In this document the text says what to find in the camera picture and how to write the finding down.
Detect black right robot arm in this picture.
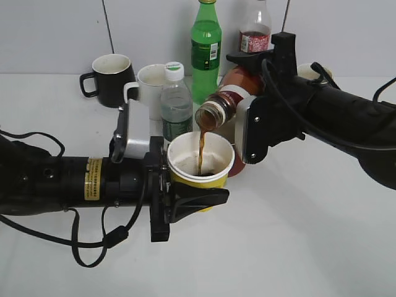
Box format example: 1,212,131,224
226,32,395,189

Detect white ceramic mug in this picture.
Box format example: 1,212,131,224
123,64,165,121

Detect black ceramic mug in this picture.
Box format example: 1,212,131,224
79,54,136,108

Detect red ceramic mug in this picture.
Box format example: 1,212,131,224
228,147,246,178

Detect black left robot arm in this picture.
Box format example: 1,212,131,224
1,136,230,242

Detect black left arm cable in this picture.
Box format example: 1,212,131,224
0,129,149,267

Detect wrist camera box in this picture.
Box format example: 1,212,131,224
110,99,150,163
235,95,269,165

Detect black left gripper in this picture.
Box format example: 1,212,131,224
145,136,230,243

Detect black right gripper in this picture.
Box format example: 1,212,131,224
226,32,304,147

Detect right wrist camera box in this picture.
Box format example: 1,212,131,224
235,95,269,165

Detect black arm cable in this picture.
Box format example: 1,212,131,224
0,129,149,267
261,58,396,152

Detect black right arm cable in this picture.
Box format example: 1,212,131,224
261,58,396,152

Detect brown coffee bottle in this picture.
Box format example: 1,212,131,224
195,66,264,132

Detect yellow paper cup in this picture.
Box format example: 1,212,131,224
166,132,235,213

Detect green soda bottle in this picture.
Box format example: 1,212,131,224
191,1,222,105

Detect cola bottle red label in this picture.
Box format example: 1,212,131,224
238,1,272,54

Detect dark grey ceramic mug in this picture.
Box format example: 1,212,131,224
297,63,320,80

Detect clear water bottle green label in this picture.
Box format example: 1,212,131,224
160,61,193,142

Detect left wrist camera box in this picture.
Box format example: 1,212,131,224
110,99,150,163

